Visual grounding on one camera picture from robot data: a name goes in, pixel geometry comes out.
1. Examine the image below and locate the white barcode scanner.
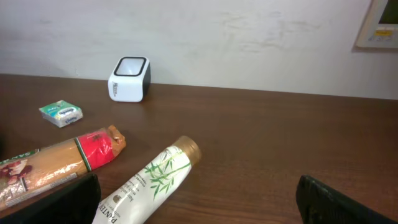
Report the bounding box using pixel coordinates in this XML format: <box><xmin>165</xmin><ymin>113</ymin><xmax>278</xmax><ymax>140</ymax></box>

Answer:
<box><xmin>108</xmin><ymin>56</ymin><xmax>151</xmax><ymax>103</ymax></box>

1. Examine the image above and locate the beige wall control panel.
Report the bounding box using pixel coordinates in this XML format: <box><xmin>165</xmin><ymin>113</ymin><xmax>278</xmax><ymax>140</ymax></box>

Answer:
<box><xmin>355</xmin><ymin>0</ymin><xmax>397</xmax><ymax>49</ymax></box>

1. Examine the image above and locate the white shampoo tube gold cap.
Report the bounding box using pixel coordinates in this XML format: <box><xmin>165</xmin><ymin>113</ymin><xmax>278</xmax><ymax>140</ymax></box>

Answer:
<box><xmin>93</xmin><ymin>136</ymin><xmax>201</xmax><ymax>224</ymax></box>

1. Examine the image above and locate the green tissue pack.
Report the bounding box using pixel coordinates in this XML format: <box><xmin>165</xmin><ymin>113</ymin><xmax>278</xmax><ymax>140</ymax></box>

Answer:
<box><xmin>39</xmin><ymin>100</ymin><xmax>83</xmax><ymax>128</ymax></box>

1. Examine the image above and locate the orange spaghetti packet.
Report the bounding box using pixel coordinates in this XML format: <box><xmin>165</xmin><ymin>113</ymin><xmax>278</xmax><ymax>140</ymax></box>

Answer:
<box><xmin>1</xmin><ymin>125</ymin><xmax>126</xmax><ymax>210</ymax></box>

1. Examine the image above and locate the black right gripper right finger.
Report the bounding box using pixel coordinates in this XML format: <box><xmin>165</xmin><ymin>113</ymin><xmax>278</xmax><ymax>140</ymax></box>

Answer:
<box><xmin>295</xmin><ymin>175</ymin><xmax>397</xmax><ymax>224</ymax></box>

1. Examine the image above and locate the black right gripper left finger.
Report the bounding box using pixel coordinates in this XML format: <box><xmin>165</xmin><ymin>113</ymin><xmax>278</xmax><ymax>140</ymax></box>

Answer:
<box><xmin>1</xmin><ymin>174</ymin><xmax>101</xmax><ymax>224</ymax></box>

